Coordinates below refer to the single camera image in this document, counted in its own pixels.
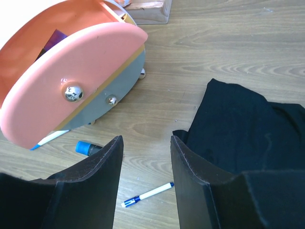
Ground black cloth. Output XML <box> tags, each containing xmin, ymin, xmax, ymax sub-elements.
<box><xmin>173</xmin><ymin>79</ymin><xmax>305</xmax><ymax>174</ymax></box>

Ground wooden clothes rack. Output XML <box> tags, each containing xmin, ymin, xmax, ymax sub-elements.
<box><xmin>124</xmin><ymin>0</ymin><xmax>172</xmax><ymax>25</ymax></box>

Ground black highlighter blue cap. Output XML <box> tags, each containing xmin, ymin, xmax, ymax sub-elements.
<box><xmin>75</xmin><ymin>141</ymin><xmax>103</xmax><ymax>156</ymax></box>

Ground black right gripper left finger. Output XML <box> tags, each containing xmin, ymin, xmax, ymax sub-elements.
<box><xmin>0</xmin><ymin>136</ymin><xmax>123</xmax><ymax>229</ymax></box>

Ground white rounded drawer organizer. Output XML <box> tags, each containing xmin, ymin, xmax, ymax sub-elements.
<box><xmin>0</xmin><ymin>0</ymin><xmax>148</xmax><ymax>149</ymax></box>

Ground white marker dark blue cap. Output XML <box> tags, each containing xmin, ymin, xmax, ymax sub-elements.
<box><xmin>121</xmin><ymin>182</ymin><xmax>174</xmax><ymax>208</ymax></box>

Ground black highlighter purple cap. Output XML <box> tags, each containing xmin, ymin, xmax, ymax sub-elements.
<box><xmin>35</xmin><ymin>30</ymin><xmax>68</xmax><ymax>61</ymax></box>

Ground white marker light blue cap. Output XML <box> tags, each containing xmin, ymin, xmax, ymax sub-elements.
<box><xmin>30</xmin><ymin>130</ymin><xmax>70</xmax><ymax>151</ymax></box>

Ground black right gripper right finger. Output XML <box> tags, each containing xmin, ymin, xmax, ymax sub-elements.
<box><xmin>171</xmin><ymin>136</ymin><xmax>305</xmax><ymax>229</ymax></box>

